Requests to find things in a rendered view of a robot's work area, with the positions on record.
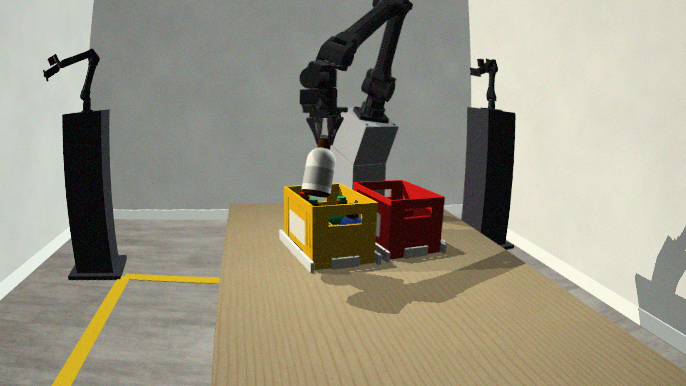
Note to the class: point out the yellow plastic crate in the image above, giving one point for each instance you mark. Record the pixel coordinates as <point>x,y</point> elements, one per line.
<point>309,228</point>

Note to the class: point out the blue bottle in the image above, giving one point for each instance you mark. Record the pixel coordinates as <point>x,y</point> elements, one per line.
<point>351,219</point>

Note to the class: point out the red plastic crate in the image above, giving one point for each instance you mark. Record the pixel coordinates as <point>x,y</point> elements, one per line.
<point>395,230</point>

